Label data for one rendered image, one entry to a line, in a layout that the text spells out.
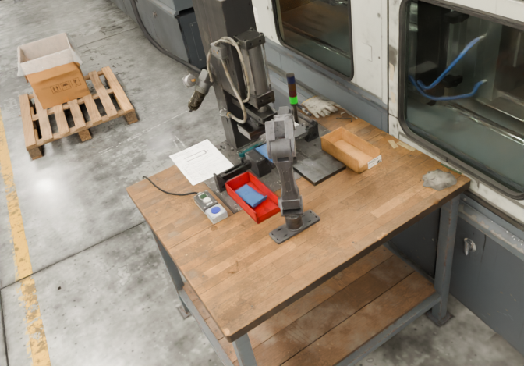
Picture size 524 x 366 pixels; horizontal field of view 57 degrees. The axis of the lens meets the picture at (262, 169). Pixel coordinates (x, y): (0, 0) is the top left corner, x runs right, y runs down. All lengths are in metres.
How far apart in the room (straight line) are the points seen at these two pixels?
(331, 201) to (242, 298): 0.55
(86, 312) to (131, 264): 0.40
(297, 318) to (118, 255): 1.42
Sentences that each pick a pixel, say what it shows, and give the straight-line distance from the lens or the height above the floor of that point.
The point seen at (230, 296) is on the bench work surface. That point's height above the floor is 0.90.
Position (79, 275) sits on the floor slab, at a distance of 3.36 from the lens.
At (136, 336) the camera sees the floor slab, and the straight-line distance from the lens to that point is 2.87.
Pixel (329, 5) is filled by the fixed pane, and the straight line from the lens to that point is 2.54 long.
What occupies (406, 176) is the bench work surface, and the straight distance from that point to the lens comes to 2.04.
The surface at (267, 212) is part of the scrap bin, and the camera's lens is 1.88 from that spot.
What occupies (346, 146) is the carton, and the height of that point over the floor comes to 0.90.
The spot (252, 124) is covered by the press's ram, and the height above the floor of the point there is 1.14.
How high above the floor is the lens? 2.19
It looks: 37 degrees down
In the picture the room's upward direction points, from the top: 11 degrees counter-clockwise
